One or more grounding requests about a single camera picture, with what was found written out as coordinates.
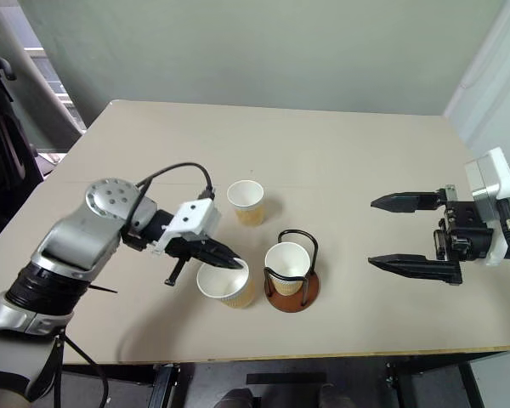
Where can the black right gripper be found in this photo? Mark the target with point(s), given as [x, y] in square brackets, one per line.
[465, 231]

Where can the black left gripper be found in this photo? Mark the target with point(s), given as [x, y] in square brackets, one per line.
[186, 250]

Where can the white and tan paper cup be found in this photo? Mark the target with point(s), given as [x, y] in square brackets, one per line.
[231, 291]
[287, 265]
[248, 212]

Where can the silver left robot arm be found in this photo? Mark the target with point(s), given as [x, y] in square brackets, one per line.
[70, 238]

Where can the dark rounded shape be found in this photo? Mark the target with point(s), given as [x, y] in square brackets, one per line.
[238, 398]

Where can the black chair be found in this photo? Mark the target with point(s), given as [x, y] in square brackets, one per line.
[4, 149]

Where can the white slanted pipe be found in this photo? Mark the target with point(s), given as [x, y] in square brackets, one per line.
[38, 81]

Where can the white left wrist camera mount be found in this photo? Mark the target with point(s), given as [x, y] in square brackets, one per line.
[191, 219]

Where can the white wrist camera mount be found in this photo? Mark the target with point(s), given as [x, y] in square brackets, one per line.
[191, 219]
[495, 183]

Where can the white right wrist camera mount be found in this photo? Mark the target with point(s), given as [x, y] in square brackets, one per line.
[495, 183]

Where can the black table frame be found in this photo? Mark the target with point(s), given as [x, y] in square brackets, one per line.
[280, 374]

